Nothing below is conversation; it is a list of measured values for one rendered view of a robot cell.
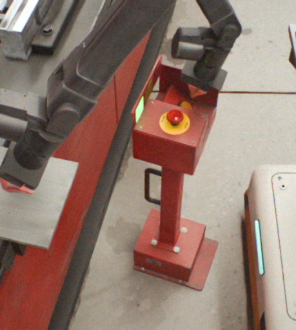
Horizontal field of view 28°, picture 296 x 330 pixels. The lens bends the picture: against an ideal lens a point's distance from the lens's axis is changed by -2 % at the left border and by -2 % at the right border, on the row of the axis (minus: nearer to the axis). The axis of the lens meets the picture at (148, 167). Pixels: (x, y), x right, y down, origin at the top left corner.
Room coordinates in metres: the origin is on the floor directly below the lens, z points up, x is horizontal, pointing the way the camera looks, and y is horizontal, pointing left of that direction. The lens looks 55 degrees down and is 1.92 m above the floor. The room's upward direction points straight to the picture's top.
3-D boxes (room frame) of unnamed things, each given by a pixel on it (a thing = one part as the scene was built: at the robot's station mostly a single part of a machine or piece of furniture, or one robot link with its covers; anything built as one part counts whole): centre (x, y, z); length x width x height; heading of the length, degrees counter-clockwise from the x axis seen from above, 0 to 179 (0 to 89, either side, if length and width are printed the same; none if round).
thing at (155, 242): (0.96, -0.07, 0.13); 0.10 x 0.10 x 0.01; 70
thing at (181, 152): (0.96, -0.07, 0.75); 0.20 x 0.16 x 0.18; 160
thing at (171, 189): (0.96, -0.07, 0.39); 0.05 x 0.05 x 0.54; 70
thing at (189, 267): (0.95, -0.10, 0.06); 0.25 x 0.20 x 0.12; 70
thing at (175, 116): (0.91, -0.06, 0.79); 0.04 x 0.04 x 0.04
